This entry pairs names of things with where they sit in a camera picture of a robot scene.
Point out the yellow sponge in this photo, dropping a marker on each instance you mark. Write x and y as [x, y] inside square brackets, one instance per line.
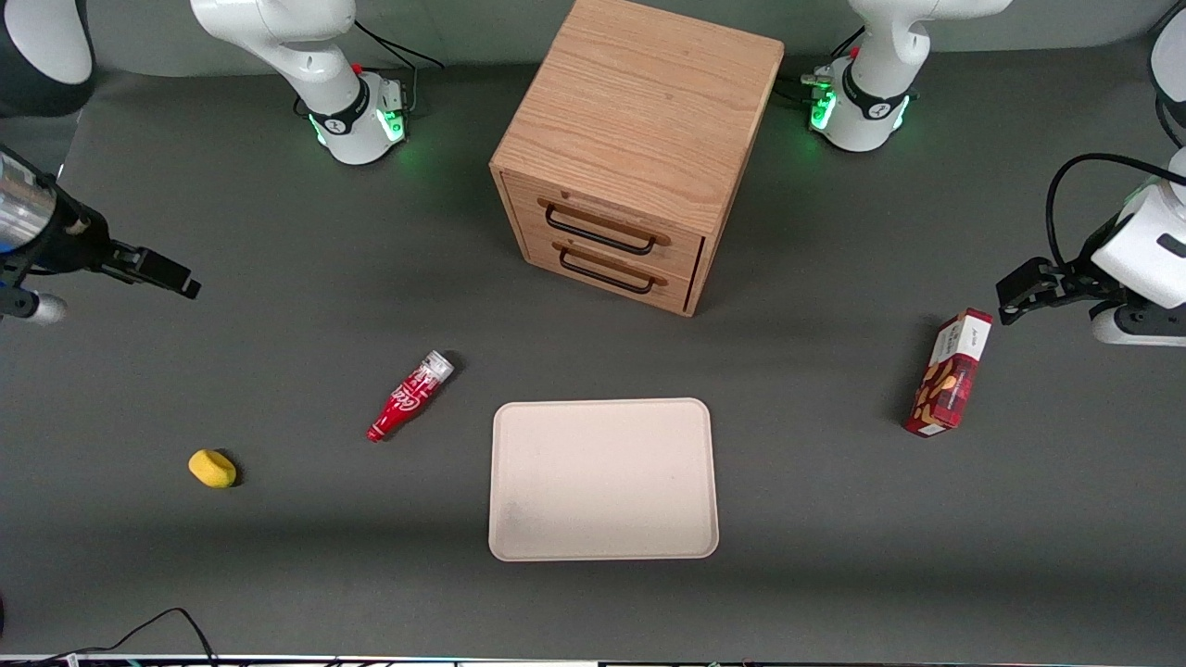
[212, 469]

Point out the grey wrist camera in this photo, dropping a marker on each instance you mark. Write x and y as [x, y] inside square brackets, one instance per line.
[1144, 326]
[46, 309]

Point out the wooden drawer front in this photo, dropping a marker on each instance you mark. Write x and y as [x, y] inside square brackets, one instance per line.
[681, 248]
[672, 289]

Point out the red snack box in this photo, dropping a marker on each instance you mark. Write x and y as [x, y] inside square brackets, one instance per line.
[947, 380]

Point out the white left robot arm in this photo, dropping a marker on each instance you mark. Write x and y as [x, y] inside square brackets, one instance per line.
[871, 83]

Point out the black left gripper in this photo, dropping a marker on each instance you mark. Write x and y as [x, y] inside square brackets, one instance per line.
[1066, 280]

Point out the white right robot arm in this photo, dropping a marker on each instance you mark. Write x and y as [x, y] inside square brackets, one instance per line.
[324, 65]

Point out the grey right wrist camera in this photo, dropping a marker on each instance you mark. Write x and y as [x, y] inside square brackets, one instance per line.
[46, 309]

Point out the wooden drawer cabinet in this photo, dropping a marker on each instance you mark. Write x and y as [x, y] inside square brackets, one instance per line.
[639, 93]

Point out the beige rectangular tray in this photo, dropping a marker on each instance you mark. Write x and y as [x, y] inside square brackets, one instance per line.
[611, 482]

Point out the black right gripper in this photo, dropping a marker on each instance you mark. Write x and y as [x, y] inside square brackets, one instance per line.
[74, 244]

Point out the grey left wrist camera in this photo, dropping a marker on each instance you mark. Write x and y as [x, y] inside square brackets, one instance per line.
[1144, 326]

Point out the red coke bottle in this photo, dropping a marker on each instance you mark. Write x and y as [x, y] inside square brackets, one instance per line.
[408, 398]

